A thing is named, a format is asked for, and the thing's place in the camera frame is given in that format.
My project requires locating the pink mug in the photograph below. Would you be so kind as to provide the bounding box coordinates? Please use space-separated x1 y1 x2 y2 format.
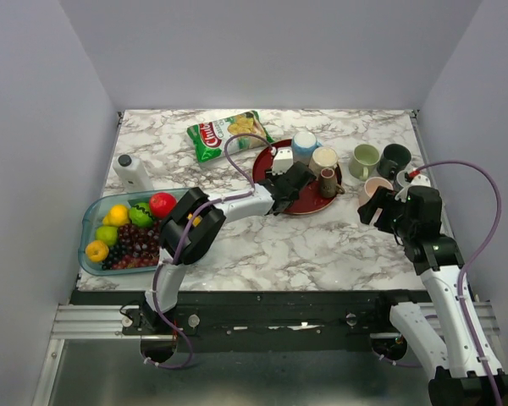
358 177 393 206

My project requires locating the brown striped stoneware mug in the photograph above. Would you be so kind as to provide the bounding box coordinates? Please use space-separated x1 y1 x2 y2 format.
319 167 345 199

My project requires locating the dark teal mug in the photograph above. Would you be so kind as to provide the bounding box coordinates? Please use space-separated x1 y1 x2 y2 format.
377 144 411 180

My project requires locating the light green mug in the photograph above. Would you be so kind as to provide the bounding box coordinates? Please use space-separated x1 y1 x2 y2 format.
348 144 380 181

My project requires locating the grey-blue textured mug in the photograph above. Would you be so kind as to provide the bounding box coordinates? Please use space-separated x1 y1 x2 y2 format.
393 170 413 191

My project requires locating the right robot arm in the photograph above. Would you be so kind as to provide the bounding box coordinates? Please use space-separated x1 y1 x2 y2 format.
358 185 508 405

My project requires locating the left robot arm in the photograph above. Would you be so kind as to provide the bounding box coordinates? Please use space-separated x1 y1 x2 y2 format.
141 162 316 334

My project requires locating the light blue mug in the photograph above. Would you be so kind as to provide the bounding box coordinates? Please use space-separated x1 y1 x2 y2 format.
291 131 322 165

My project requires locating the round red lacquer tray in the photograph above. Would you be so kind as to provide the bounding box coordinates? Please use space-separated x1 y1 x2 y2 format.
251 140 342 215

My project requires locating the green chips bag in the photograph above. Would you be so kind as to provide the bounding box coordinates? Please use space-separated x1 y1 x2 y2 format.
186 110 273 163

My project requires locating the yellow lemon toy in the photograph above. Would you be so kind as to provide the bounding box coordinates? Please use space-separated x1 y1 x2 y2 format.
188 214 202 227
102 205 130 228

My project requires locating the red apple toy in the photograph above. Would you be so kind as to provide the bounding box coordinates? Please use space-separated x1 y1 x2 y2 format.
148 192 177 218

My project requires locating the green avocado toy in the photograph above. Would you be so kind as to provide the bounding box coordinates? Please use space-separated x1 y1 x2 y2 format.
129 202 155 228

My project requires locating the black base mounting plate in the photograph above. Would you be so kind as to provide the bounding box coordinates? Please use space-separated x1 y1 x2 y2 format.
71 289 434 361

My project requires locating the white bottle black cap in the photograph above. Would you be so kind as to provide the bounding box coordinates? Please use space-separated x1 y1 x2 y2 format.
113 154 153 193

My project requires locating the dark grape bunch toy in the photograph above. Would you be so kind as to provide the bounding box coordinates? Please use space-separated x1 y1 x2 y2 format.
102 224 159 271

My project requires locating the green lime toy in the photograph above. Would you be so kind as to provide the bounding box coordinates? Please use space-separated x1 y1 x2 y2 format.
95 226 119 247

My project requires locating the clear blue fruit container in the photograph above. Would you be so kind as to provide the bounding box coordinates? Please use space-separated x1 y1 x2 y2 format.
78 189 187 276

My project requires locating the yellow orange pepper toy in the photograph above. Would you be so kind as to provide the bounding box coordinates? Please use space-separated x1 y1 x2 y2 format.
85 240 109 263

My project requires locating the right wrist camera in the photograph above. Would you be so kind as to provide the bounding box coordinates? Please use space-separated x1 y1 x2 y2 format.
407 169 432 187

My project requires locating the cream mug black handle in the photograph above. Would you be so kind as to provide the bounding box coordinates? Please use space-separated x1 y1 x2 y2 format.
308 146 339 177

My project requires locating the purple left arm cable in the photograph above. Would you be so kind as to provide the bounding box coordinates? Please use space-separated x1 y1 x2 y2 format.
141 133 279 370

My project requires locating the aluminium frame rail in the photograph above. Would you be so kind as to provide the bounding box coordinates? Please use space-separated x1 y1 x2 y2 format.
51 302 500 340

